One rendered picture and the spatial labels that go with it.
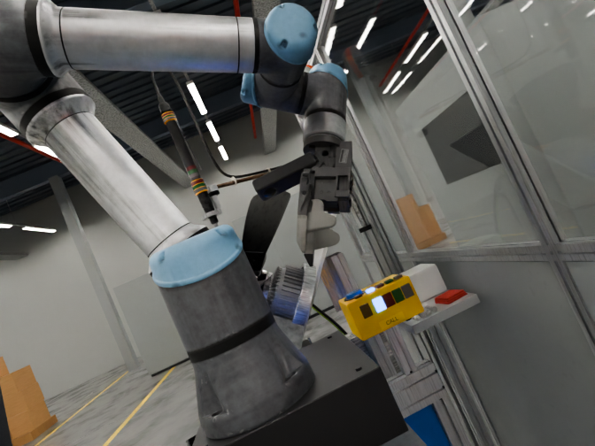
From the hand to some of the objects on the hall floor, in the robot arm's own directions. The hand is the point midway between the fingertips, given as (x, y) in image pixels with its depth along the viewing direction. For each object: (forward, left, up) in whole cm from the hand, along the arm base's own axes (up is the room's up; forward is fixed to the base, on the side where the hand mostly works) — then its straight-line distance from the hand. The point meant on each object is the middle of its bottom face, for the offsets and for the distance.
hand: (303, 254), depth 64 cm
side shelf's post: (+74, -44, -123) cm, 150 cm away
